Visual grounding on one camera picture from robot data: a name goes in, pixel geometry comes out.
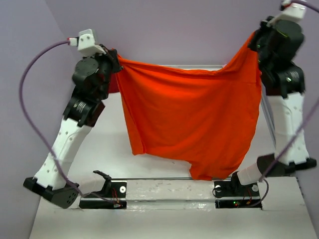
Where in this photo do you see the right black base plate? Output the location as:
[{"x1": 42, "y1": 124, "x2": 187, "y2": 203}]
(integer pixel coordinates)
[{"x1": 212, "y1": 181, "x2": 262, "y2": 209}]

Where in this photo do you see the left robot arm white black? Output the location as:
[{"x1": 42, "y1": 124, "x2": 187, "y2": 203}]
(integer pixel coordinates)
[{"x1": 21, "y1": 45, "x2": 123, "y2": 209}]

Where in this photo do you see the back aluminium rail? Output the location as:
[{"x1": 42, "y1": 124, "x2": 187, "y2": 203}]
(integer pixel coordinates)
[{"x1": 162, "y1": 65, "x2": 225, "y2": 71}]

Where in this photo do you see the right aluminium rail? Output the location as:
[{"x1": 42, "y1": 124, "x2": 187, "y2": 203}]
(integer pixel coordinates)
[{"x1": 261, "y1": 97, "x2": 276, "y2": 145}]

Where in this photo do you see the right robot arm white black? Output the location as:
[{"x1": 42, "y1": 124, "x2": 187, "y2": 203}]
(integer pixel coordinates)
[{"x1": 229, "y1": 16, "x2": 317, "y2": 195}]

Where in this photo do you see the front aluminium rail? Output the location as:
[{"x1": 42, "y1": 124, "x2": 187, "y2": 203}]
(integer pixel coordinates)
[{"x1": 109, "y1": 176, "x2": 235, "y2": 181}]

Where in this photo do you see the orange t-shirt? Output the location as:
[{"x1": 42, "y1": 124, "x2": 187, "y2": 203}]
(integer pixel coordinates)
[{"x1": 116, "y1": 43, "x2": 262, "y2": 180}]

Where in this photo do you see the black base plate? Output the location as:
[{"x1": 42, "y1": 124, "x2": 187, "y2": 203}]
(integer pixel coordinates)
[
  {"x1": 79, "y1": 180, "x2": 127, "y2": 210},
  {"x1": 212, "y1": 181, "x2": 262, "y2": 209}
]

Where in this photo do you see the folded dark red t-shirt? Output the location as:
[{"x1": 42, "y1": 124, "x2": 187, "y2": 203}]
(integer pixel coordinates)
[{"x1": 108, "y1": 74, "x2": 120, "y2": 94}]

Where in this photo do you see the aluminium rail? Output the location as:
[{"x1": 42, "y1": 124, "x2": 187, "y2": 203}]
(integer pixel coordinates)
[
  {"x1": 162, "y1": 65, "x2": 225, "y2": 71},
  {"x1": 109, "y1": 176, "x2": 235, "y2": 181},
  {"x1": 261, "y1": 97, "x2": 276, "y2": 145}
]

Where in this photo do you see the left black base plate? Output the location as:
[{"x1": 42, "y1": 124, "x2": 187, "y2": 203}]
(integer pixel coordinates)
[{"x1": 79, "y1": 180, "x2": 127, "y2": 210}]

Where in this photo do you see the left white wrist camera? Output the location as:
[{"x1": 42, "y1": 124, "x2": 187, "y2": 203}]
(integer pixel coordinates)
[{"x1": 68, "y1": 29, "x2": 106, "y2": 57}]

